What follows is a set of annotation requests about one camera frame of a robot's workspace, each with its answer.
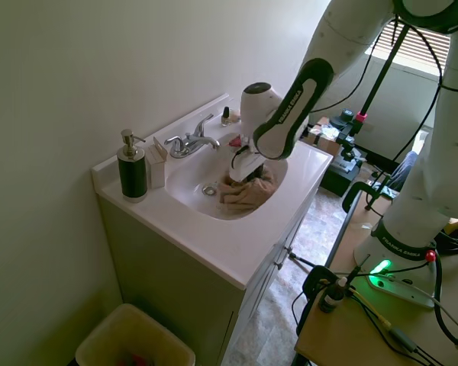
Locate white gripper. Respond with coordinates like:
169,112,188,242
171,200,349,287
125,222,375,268
227,146,268,183

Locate beige terry towel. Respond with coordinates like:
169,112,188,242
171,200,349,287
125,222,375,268
218,167,280,215

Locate chrome sink faucet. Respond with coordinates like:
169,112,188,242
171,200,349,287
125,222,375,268
163,113,222,159

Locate white vanity top with sink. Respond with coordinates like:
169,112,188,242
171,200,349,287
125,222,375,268
90,93,335,289

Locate brown cardboard box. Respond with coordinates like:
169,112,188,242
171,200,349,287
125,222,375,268
300,116,345,158

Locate white printed cardboard box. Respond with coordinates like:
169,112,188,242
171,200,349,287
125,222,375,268
144,136,169,190

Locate black equipment case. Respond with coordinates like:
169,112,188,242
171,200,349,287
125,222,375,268
319,162,364,198

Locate black C-clamp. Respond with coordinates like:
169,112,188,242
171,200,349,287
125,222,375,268
300,265,345,308
341,181,400,215

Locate black soap dispenser, chrome pump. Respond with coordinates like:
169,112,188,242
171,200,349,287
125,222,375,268
116,128,150,204

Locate grey-green vanity cabinet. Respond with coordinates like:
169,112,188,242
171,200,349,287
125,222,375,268
97,188,318,366

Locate blue cloth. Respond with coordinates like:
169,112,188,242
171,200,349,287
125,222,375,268
388,150,421,192

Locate window blinds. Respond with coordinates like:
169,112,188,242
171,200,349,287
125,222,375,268
365,14,453,82

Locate cream plastic trash bin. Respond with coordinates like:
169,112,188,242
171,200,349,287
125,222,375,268
75,303,196,366

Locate black camera stand, red clamp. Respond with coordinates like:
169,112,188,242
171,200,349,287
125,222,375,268
330,22,411,172

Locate yellow cable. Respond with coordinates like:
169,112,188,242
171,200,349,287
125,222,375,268
346,286,393,329

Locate grey cable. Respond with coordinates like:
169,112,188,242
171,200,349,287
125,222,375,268
430,295,458,350

